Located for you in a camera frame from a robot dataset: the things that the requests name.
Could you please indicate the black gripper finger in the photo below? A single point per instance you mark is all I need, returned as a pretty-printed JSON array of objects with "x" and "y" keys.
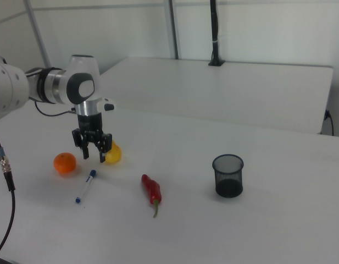
[
  {"x": 102, "y": 156},
  {"x": 86, "y": 152}
]

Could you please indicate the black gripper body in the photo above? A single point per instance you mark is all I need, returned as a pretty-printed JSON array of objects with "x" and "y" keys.
[{"x": 89, "y": 123}]

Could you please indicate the blue capped white marker pen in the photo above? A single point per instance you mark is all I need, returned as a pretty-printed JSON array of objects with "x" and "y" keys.
[{"x": 86, "y": 186}]

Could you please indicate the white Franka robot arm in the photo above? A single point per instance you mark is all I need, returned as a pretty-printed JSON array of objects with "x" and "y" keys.
[{"x": 34, "y": 85}]

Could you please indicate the black mesh pen holder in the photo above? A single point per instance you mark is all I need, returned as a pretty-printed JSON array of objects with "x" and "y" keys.
[{"x": 228, "y": 187}]

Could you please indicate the yellow plastic pear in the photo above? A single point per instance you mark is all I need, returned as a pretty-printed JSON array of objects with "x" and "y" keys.
[{"x": 116, "y": 155}]

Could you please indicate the orange mandarin fruit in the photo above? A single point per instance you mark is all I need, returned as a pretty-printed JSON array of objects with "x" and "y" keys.
[{"x": 64, "y": 163}]

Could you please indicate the red chili pepper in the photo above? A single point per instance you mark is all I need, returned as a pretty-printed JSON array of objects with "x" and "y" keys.
[{"x": 151, "y": 188}]

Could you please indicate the black camera pole with base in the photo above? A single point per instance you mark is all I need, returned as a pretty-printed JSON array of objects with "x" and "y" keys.
[{"x": 214, "y": 27}]

